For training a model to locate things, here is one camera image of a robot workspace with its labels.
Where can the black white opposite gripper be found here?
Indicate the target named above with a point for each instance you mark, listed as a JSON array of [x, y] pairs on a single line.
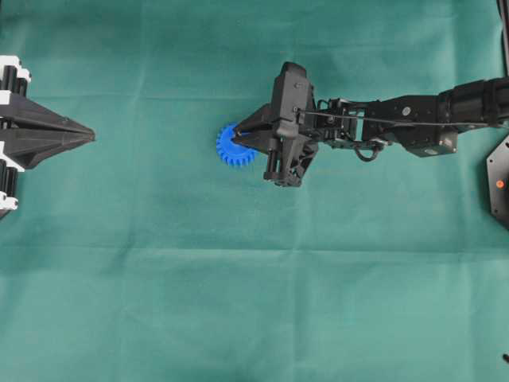
[[20, 153]]

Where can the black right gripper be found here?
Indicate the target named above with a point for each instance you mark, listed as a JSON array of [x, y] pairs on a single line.
[[290, 152]]

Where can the blue plastic gear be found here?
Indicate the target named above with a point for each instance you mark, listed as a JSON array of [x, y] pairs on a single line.
[[230, 153]]

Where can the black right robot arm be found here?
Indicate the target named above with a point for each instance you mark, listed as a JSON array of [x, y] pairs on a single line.
[[424, 125]]

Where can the green table cloth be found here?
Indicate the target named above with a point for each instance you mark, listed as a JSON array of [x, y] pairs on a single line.
[[142, 257]]

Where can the black base plate orange light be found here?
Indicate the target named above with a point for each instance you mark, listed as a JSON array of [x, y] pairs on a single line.
[[497, 172]]

